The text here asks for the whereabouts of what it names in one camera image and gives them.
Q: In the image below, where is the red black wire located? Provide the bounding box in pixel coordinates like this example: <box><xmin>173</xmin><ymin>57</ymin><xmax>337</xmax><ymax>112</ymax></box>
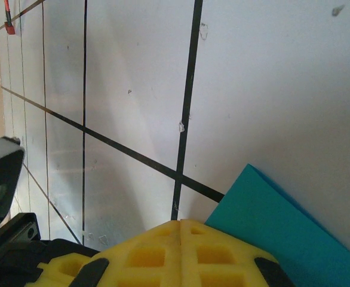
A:
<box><xmin>3</xmin><ymin>0</ymin><xmax>17</xmax><ymax>35</ymax></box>

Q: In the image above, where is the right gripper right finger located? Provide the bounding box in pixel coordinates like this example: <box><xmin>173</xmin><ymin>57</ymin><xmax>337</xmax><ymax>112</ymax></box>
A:
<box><xmin>181</xmin><ymin>218</ymin><xmax>297</xmax><ymax>287</ymax></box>

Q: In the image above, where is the blue square paper sheet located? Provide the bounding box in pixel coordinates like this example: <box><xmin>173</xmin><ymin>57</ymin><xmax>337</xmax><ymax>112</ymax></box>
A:
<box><xmin>204</xmin><ymin>163</ymin><xmax>350</xmax><ymax>287</ymax></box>

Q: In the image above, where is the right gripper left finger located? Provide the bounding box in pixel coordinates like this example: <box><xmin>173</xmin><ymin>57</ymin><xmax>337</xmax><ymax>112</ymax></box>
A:
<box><xmin>38</xmin><ymin>219</ymin><xmax>183</xmax><ymax>287</ymax></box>

